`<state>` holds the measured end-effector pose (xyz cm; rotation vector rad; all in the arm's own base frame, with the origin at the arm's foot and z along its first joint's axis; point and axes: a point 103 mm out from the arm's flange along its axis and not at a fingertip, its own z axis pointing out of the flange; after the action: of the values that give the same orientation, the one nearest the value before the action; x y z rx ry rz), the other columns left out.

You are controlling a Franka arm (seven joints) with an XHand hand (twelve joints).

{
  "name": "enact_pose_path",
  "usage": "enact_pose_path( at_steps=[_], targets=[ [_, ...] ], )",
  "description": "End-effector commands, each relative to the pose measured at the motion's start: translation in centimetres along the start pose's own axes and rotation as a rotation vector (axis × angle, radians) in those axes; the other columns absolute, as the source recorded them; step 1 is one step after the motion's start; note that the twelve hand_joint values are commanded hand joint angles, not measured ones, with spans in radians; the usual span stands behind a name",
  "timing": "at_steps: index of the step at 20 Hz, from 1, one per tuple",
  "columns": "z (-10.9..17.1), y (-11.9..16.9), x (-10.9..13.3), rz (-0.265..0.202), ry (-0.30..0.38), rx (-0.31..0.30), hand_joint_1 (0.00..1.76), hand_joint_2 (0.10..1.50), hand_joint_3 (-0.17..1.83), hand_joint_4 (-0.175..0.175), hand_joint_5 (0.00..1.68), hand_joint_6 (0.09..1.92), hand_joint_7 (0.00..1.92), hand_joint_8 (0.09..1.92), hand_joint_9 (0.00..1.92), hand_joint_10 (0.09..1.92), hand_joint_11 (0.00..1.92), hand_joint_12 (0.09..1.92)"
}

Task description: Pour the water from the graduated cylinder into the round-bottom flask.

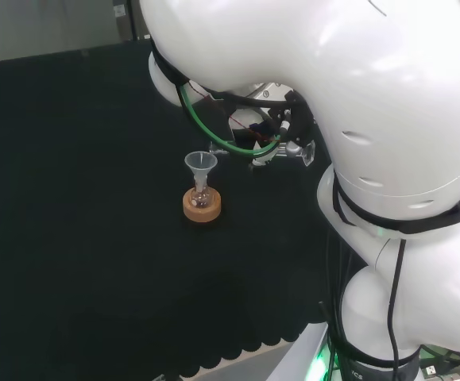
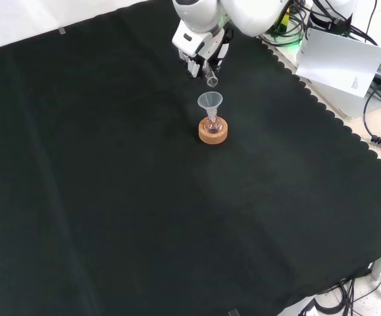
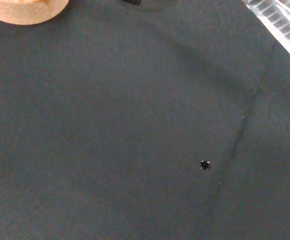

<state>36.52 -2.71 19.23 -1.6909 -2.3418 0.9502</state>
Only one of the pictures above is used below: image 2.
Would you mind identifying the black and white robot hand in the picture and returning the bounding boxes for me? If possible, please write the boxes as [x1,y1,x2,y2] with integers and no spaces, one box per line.
[172,21,234,80]

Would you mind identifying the round-bottom glass flask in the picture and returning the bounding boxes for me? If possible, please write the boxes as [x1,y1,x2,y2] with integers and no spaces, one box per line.
[201,113,224,134]

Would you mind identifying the clear plastic funnel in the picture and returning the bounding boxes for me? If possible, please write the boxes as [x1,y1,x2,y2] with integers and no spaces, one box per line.
[197,92,223,124]

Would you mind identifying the black cloth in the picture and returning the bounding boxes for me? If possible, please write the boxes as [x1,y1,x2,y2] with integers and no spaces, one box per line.
[0,0,381,316]

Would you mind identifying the cork ring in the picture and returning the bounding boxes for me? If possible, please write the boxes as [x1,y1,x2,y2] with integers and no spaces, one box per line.
[198,117,229,145]

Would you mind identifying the black and green cables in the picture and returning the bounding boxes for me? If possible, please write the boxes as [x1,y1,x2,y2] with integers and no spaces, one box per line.
[257,0,309,47]

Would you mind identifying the black cable bundle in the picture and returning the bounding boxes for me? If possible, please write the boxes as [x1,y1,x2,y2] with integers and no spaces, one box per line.
[297,276,381,316]

